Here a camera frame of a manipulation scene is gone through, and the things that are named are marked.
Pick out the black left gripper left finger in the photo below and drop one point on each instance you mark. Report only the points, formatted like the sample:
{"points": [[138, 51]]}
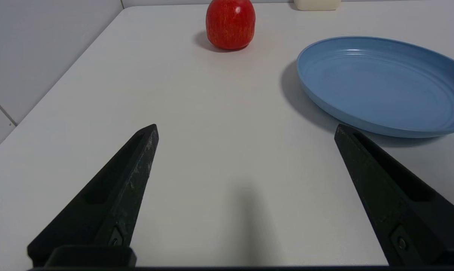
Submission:
{"points": [[114, 199]]}

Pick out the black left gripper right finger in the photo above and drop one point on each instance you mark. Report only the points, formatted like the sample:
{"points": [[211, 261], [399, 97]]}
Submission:
{"points": [[392, 203]]}

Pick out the blue plate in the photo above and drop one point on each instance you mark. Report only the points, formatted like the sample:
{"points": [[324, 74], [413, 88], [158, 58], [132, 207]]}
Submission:
{"points": [[384, 84]]}

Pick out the red plastic cup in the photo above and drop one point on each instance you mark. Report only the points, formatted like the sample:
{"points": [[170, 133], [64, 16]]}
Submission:
{"points": [[230, 24]]}

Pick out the cream plastic container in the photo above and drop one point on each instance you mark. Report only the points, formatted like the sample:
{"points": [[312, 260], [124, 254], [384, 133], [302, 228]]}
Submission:
{"points": [[317, 4]]}

